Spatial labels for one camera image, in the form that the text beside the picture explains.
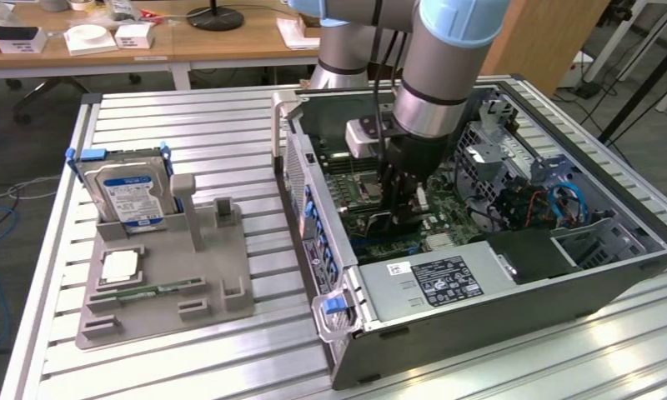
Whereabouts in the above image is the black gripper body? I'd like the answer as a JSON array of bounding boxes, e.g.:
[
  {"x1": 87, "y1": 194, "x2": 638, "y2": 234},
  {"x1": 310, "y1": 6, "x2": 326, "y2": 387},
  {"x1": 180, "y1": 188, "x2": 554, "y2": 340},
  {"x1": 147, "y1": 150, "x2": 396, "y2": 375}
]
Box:
[{"x1": 386, "y1": 135, "x2": 451, "y2": 184}]

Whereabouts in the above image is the green graphics card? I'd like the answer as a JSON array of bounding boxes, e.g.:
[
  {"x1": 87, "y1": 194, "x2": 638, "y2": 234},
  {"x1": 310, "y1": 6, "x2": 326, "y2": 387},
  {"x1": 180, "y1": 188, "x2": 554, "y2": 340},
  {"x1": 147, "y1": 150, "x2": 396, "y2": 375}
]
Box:
[{"x1": 350, "y1": 207, "x2": 424, "y2": 245}]

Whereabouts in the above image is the CPU socket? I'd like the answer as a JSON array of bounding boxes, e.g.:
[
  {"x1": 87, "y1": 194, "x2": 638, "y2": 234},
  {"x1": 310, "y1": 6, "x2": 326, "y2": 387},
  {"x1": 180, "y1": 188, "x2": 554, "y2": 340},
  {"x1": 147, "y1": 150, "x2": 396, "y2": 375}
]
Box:
[{"x1": 355, "y1": 171, "x2": 384, "y2": 205}]

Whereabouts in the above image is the green motherboard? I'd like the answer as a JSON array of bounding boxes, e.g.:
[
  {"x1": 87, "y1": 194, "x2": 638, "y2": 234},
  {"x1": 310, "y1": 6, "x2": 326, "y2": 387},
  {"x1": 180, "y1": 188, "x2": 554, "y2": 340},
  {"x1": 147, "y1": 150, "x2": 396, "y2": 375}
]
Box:
[{"x1": 314, "y1": 141, "x2": 479, "y2": 266}]

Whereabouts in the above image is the silver chipset heatsink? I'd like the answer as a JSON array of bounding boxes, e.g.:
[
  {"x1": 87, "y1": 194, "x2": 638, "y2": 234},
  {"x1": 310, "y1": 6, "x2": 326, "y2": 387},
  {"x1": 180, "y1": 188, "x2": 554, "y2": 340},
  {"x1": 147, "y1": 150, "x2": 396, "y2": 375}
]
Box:
[{"x1": 424, "y1": 233, "x2": 458, "y2": 251}]

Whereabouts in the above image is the metal disk bay cage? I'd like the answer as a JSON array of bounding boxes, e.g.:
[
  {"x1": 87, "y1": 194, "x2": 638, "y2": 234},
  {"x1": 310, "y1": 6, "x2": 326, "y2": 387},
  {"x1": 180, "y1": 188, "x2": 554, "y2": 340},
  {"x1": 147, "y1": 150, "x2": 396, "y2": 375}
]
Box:
[{"x1": 450, "y1": 120, "x2": 535, "y2": 201}]

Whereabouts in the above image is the grey power supply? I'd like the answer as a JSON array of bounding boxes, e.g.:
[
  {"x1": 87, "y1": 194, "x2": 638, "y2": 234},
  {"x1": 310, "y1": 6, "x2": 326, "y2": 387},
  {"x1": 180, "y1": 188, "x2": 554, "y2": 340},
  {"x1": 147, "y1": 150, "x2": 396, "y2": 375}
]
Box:
[{"x1": 358, "y1": 242, "x2": 518, "y2": 324}]

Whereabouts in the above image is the dark grey PC case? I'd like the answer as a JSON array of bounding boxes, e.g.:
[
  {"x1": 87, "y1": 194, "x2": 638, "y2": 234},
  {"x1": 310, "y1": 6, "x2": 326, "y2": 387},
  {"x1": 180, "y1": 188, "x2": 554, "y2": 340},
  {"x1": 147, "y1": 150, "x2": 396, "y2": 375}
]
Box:
[{"x1": 270, "y1": 76, "x2": 667, "y2": 392}]

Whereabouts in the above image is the wooden cabinet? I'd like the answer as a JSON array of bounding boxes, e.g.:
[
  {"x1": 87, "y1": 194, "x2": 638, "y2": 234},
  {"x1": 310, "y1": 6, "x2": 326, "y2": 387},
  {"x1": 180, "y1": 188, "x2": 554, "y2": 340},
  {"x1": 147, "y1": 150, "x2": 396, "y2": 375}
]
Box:
[{"x1": 477, "y1": 0, "x2": 613, "y2": 99}]

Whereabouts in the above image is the white paper booklet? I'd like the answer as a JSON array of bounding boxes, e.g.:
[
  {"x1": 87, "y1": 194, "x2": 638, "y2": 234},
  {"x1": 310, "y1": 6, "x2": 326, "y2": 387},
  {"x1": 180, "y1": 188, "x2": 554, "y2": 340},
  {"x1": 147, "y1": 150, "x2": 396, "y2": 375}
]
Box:
[{"x1": 276, "y1": 16, "x2": 322, "y2": 51}]

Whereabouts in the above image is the grey plastic parts rack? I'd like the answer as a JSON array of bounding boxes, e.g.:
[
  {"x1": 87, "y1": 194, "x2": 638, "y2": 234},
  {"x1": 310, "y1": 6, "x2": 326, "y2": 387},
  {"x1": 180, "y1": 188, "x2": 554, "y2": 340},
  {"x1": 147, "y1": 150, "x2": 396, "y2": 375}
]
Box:
[{"x1": 75, "y1": 173, "x2": 258, "y2": 351}]

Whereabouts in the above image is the wooden desk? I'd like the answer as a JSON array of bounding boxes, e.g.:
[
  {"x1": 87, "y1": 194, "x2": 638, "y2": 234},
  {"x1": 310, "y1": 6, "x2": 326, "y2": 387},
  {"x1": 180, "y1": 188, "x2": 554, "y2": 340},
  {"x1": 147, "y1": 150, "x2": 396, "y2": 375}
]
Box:
[{"x1": 0, "y1": 0, "x2": 424, "y2": 81}]

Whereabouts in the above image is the black stand pole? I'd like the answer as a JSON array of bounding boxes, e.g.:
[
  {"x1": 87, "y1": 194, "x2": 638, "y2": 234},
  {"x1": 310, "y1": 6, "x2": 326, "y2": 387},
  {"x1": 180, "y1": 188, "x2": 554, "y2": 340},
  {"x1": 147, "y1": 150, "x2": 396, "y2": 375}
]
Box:
[{"x1": 597, "y1": 0, "x2": 667, "y2": 145}]

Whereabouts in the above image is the hard disk with blue carrier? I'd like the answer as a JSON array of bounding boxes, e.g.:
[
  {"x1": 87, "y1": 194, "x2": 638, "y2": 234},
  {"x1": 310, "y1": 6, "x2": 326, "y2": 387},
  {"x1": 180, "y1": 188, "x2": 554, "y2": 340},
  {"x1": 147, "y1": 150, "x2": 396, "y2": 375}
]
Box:
[{"x1": 61, "y1": 141, "x2": 183, "y2": 229}]

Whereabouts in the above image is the black lamp base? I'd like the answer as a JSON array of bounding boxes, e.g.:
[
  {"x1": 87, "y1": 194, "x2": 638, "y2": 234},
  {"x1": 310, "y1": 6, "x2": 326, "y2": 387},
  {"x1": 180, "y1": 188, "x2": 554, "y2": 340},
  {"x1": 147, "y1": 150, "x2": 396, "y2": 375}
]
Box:
[{"x1": 187, "y1": 0, "x2": 246, "y2": 31}]

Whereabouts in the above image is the green RAM stick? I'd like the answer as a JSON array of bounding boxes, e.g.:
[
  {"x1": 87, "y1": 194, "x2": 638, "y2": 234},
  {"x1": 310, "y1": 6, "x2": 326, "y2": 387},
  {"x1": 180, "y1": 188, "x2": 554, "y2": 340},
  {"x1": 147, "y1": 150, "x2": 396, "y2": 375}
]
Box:
[{"x1": 116, "y1": 278, "x2": 199, "y2": 303}]

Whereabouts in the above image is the silver CPU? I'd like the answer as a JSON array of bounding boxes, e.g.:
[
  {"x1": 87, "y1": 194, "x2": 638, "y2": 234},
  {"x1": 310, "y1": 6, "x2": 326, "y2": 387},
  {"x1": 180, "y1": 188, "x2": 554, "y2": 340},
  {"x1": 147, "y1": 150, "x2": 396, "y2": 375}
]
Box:
[{"x1": 99, "y1": 252, "x2": 141, "y2": 280}]

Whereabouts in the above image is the small white box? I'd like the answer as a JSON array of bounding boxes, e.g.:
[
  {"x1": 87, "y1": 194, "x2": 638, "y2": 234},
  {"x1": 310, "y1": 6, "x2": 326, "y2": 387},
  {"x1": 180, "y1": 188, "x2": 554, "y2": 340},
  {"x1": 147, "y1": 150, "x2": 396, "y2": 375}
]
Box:
[{"x1": 113, "y1": 22, "x2": 157, "y2": 49}]

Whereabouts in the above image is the black chair base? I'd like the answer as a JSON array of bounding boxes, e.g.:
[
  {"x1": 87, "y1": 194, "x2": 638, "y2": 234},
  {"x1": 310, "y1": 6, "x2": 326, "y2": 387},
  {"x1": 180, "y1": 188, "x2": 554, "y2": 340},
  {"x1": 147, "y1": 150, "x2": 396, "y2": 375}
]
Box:
[{"x1": 13, "y1": 74, "x2": 91, "y2": 124}]

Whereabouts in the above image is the white box with black top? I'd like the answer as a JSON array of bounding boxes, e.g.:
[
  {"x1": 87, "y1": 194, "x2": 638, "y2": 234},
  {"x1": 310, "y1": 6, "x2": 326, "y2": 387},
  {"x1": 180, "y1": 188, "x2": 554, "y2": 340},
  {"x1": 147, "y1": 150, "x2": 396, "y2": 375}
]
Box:
[{"x1": 0, "y1": 25, "x2": 49, "y2": 54}]

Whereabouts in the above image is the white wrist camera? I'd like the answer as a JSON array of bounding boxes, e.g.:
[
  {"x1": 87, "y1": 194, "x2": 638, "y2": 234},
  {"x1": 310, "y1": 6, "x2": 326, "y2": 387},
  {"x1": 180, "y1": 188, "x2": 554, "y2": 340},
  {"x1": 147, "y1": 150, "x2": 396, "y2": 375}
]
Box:
[{"x1": 343, "y1": 118, "x2": 395, "y2": 159}]

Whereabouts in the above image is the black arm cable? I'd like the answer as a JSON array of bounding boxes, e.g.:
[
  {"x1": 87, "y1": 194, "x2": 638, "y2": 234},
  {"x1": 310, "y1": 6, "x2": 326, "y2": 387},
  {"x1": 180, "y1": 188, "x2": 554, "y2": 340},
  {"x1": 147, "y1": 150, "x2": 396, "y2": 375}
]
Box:
[{"x1": 370, "y1": 0, "x2": 411, "y2": 168}]

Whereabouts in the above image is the red wire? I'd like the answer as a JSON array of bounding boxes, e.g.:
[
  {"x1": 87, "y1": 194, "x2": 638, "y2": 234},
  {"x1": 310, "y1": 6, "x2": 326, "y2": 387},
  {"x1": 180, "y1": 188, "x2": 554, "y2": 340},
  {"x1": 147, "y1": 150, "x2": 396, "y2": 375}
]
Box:
[{"x1": 525, "y1": 195, "x2": 546, "y2": 228}]

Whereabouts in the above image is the blue wire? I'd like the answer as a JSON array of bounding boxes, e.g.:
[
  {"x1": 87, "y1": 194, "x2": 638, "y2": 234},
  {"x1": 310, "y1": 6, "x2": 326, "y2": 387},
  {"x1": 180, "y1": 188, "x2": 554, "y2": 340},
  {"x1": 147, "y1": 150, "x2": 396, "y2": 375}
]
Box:
[{"x1": 550, "y1": 181, "x2": 591, "y2": 228}]

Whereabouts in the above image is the white floor cable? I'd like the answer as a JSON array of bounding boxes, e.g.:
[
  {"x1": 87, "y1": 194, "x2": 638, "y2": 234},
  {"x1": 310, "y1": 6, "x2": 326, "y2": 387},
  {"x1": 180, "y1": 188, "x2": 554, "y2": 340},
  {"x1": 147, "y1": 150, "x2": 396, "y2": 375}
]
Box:
[{"x1": 0, "y1": 177, "x2": 63, "y2": 201}]

